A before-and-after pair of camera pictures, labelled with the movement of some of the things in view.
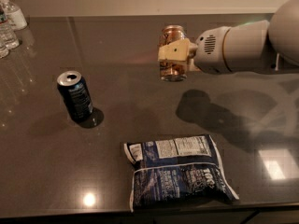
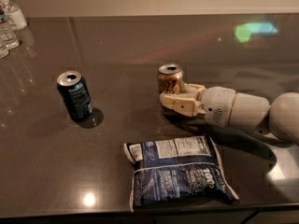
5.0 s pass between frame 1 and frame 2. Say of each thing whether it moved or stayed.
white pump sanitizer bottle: stayed
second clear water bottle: stayed
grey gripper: moved
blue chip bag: stayed
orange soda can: moved
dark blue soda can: stayed
